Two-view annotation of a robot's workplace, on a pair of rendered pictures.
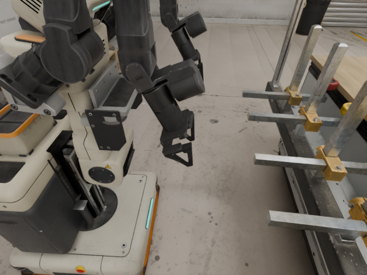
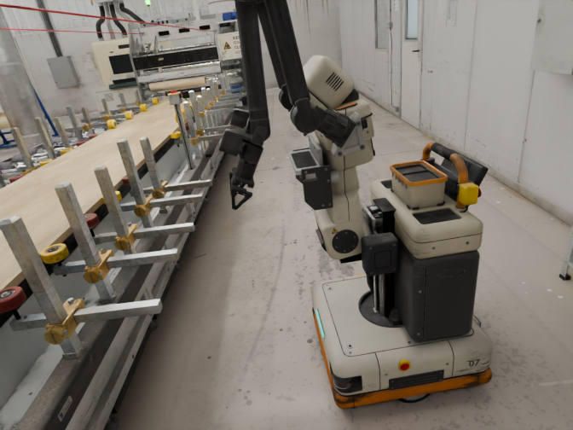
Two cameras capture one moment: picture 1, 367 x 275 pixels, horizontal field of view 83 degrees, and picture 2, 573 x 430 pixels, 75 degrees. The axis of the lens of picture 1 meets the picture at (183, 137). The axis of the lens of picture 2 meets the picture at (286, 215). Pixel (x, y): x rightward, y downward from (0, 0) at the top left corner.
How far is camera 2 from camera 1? 1.96 m
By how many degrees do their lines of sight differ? 114
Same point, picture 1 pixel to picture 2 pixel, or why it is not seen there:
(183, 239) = (283, 363)
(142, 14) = not seen: hidden behind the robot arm
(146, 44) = not seen: hidden behind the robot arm
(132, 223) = (331, 303)
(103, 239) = (352, 287)
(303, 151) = (122, 281)
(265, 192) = not seen: outside the picture
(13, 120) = (417, 174)
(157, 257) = (309, 341)
